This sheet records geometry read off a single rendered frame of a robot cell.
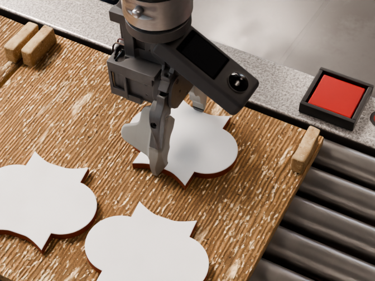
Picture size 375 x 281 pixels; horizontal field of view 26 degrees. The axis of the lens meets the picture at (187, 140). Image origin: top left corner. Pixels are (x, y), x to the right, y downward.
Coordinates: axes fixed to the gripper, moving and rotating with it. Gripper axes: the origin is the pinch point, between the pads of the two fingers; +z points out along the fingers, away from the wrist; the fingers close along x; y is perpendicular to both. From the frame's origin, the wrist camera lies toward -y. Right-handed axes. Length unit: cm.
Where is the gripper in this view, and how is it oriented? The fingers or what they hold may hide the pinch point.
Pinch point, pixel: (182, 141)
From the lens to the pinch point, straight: 100.3
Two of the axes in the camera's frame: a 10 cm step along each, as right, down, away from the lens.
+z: 0.4, 6.5, 7.6
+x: -4.7, 6.8, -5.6
